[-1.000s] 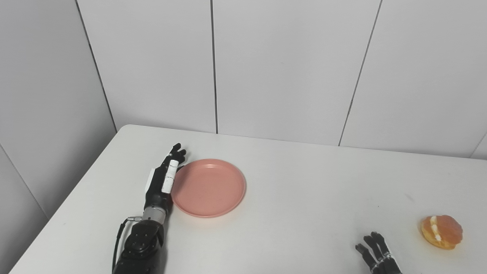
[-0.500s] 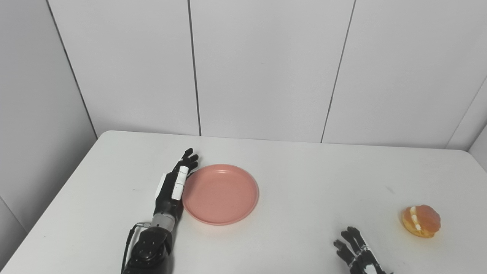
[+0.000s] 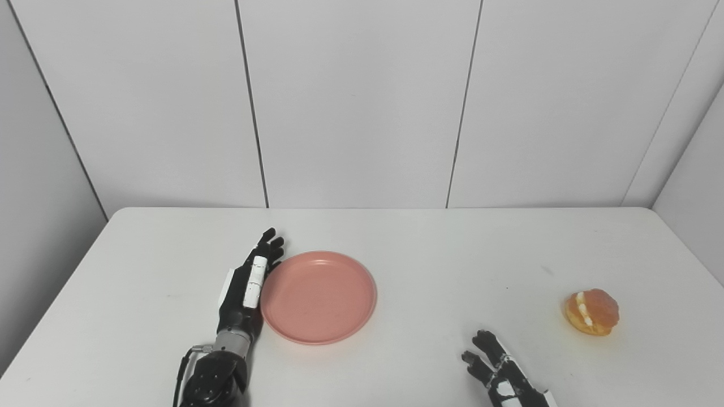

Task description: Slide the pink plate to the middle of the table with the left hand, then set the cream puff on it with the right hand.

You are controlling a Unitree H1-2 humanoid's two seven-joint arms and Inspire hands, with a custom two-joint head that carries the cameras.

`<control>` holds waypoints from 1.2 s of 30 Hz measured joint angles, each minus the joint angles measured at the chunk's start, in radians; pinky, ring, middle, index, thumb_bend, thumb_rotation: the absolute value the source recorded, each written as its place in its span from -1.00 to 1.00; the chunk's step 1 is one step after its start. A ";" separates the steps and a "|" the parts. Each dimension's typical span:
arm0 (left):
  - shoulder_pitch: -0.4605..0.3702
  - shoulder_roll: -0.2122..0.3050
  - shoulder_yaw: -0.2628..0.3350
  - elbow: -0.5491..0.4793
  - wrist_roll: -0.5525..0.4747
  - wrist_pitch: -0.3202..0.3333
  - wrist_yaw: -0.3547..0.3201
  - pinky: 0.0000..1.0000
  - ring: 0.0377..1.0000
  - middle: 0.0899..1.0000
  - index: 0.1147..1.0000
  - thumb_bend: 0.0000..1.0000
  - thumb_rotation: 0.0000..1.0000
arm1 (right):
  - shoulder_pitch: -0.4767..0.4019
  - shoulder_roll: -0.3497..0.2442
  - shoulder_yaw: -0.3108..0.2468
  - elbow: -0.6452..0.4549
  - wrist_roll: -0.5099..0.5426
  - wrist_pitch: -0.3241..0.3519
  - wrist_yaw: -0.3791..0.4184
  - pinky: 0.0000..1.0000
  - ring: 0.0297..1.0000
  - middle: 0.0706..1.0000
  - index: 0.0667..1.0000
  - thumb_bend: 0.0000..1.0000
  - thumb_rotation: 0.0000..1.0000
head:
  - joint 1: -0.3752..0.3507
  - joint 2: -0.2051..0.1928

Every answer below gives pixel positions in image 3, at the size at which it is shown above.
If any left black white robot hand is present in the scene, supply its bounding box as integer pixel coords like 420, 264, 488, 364
217, 227, 285, 341

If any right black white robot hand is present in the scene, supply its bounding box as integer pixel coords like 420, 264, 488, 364
461, 330, 558, 407

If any pink round plate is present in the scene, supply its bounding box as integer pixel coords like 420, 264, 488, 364
260, 250, 378, 345

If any cream puff pastry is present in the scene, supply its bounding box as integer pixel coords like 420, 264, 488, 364
564, 288, 620, 337

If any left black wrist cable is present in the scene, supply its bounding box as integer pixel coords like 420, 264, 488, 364
172, 345, 214, 407

